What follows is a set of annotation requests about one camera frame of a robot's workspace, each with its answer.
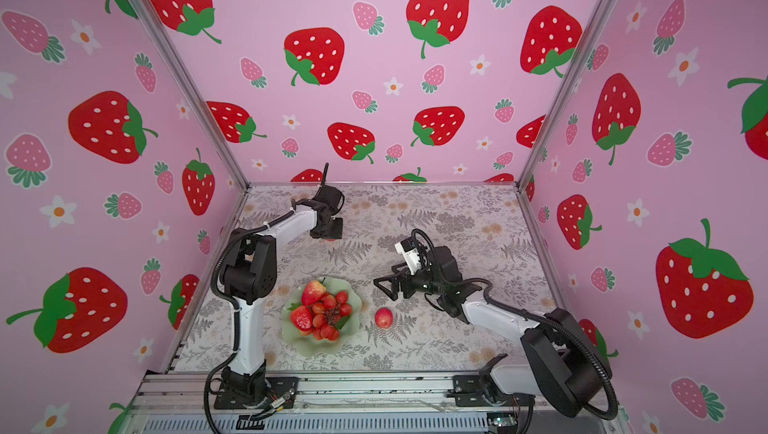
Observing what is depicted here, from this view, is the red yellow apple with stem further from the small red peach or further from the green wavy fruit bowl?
the small red peach

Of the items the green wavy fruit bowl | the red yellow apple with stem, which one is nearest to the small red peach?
the green wavy fruit bowl

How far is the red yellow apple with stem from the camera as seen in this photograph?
0.85 metres

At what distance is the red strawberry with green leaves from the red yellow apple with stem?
22 mm

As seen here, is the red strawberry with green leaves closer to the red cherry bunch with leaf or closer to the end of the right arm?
the red cherry bunch with leaf

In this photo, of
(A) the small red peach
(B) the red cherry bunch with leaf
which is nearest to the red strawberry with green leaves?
(B) the red cherry bunch with leaf

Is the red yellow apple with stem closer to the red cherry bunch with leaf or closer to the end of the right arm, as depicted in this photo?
the red cherry bunch with leaf

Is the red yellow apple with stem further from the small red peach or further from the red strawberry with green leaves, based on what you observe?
the small red peach

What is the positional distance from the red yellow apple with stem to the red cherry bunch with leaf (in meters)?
0.01

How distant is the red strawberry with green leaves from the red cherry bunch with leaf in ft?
0.04

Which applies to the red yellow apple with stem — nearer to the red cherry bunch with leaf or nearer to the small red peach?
the red cherry bunch with leaf

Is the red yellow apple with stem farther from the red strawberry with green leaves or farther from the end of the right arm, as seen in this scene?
the end of the right arm

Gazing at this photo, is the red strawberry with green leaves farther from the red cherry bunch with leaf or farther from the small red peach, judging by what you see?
the small red peach

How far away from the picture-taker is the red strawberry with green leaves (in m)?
→ 0.81

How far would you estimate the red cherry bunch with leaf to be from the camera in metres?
0.81
